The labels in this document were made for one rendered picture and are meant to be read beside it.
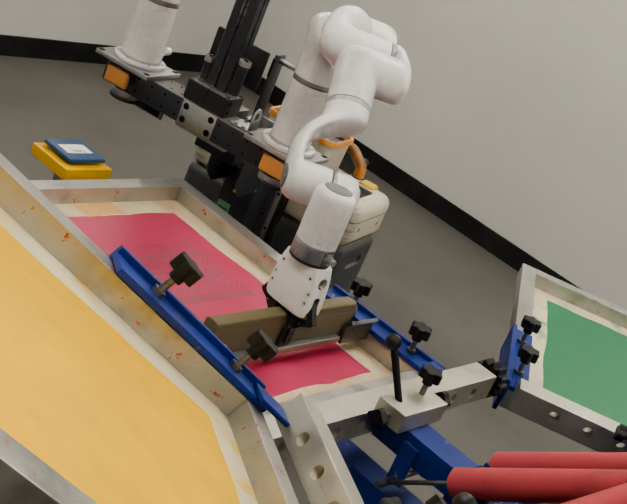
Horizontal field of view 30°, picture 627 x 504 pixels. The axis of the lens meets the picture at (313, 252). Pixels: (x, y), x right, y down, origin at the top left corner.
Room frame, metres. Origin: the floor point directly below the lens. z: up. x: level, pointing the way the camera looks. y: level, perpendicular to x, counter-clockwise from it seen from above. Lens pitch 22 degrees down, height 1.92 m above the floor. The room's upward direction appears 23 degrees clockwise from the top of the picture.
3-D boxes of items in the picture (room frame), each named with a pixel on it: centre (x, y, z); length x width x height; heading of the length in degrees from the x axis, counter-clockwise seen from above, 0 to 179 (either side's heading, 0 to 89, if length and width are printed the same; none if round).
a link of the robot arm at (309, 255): (1.87, 0.00, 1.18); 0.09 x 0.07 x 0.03; 56
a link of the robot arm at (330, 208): (1.91, 0.00, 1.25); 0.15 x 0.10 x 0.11; 13
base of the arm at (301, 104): (2.53, 0.14, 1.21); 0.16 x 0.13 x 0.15; 160
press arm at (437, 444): (1.67, -0.29, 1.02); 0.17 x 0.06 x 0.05; 56
